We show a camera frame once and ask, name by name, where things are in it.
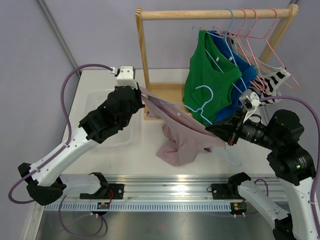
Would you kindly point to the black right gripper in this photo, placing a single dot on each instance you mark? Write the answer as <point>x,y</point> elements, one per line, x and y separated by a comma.
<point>225,129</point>

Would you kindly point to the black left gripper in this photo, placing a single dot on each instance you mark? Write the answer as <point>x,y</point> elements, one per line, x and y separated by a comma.
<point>137,94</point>

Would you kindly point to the pink tank top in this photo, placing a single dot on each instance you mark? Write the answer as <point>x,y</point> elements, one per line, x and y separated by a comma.
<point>186,136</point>

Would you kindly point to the green tank top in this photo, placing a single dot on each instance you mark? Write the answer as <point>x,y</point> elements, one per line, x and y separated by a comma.
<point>204,71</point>

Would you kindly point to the grey tank top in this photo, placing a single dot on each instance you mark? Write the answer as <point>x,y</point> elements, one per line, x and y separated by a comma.
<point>240,50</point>

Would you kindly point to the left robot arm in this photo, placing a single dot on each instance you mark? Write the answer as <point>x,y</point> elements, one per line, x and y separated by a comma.
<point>45,180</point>

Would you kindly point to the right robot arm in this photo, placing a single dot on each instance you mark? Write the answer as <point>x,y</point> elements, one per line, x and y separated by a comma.
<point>292,165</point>

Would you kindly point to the black white striped top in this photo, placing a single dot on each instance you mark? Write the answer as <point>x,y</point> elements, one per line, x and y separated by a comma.
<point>269,78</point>

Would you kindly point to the clear plastic basket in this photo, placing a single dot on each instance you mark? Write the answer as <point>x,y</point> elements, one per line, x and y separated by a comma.
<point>124,137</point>

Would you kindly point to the wooden clothes rack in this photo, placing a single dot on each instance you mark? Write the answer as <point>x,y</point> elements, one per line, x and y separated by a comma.
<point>173,92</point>

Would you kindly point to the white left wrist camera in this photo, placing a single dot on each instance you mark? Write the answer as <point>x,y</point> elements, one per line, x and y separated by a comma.
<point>125,76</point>

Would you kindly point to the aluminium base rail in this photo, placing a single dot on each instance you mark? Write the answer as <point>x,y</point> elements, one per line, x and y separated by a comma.
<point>166,187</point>

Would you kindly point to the white slotted cable duct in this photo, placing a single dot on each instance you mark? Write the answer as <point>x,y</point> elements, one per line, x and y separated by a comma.
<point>121,206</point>

